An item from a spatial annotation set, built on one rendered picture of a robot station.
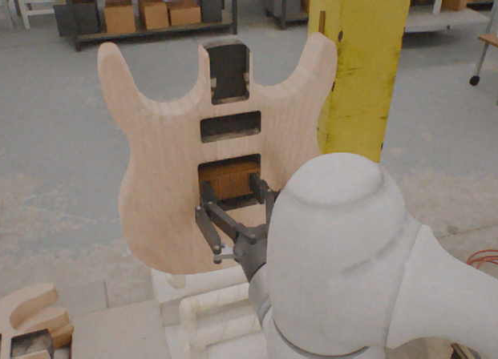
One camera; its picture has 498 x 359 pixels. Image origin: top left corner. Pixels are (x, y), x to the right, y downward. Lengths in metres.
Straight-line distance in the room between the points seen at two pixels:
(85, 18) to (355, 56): 4.14
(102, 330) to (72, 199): 2.08
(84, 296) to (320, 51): 0.94
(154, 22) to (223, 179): 4.97
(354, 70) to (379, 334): 1.56
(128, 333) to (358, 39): 1.25
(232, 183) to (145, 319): 0.59
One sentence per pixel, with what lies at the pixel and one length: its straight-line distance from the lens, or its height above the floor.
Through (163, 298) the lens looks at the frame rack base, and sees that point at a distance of 1.05.
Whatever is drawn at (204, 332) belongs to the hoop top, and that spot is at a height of 1.13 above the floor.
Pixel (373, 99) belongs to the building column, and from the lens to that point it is 1.99.
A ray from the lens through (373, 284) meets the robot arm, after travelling 0.36.
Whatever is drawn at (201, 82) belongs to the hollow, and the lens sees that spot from 0.68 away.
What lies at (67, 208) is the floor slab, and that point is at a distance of 3.19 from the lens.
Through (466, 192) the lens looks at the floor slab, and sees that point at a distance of 3.42.
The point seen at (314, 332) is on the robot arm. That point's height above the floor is 1.56.
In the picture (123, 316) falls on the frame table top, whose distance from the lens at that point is 1.26.
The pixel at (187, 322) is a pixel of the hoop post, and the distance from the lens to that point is 1.03.
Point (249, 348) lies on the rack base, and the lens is 1.06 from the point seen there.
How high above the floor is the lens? 1.89
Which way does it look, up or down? 36 degrees down
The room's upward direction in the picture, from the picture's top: straight up
